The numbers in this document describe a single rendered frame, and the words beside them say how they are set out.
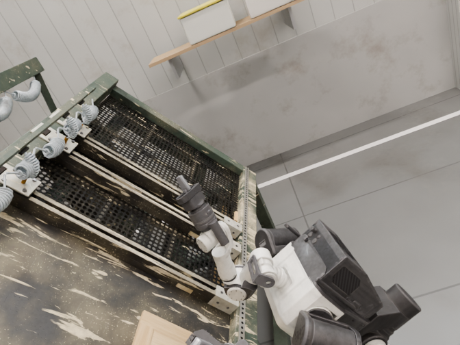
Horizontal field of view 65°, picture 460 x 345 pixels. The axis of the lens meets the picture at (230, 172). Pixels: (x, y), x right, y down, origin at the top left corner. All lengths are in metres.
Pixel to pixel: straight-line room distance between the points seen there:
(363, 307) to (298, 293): 0.22
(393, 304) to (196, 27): 2.96
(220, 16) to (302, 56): 1.23
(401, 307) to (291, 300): 0.43
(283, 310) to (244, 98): 3.58
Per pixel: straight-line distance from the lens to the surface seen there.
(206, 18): 3.67
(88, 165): 1.89
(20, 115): 5.10
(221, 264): 1.44
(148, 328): 1.53
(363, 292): 1.19
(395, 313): 1.38
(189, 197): 1.30
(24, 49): 4.82
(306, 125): 4.72
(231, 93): 4.45
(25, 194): 1.58
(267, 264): 1.11
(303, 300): 1.10
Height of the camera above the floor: 2.18
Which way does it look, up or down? 27 degrees down
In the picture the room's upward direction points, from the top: 25 degrees counter-clockwise
